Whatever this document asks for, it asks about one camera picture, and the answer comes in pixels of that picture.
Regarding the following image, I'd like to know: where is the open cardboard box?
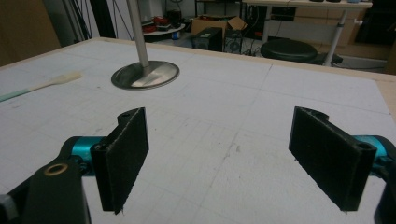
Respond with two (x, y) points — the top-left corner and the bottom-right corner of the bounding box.
(190, 15), (249, 35)

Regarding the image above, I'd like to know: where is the cream brush with green handle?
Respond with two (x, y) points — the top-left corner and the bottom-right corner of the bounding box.
(0, 71), (83, 103)

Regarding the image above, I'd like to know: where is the red tool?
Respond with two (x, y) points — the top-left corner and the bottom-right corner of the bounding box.
(152, 16), (170, 26)

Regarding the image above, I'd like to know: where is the metal stand with round base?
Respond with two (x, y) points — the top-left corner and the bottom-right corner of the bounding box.
(110, 0), (180, 91)

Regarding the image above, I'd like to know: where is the brown wooden board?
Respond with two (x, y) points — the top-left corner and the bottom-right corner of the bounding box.
(0, 0), (62, 67)

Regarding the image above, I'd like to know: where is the round white side table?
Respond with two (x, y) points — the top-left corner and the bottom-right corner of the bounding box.
(142, 22), (187, 43)

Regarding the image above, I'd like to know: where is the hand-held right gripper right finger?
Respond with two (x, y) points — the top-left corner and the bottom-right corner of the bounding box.
(288, 105), (396, 212)

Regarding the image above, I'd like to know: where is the white desk with metal legs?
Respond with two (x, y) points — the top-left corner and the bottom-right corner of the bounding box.
(242, 0), (374, 67)

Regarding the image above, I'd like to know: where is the black computer case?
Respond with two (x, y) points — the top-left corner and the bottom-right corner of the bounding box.
(191, 26), (224, 52)

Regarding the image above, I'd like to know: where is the black round stool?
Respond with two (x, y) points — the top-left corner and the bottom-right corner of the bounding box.
(260, 38), (344, 65)

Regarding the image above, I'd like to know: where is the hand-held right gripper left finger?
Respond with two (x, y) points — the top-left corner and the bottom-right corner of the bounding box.
(59, 106), (149, 216)

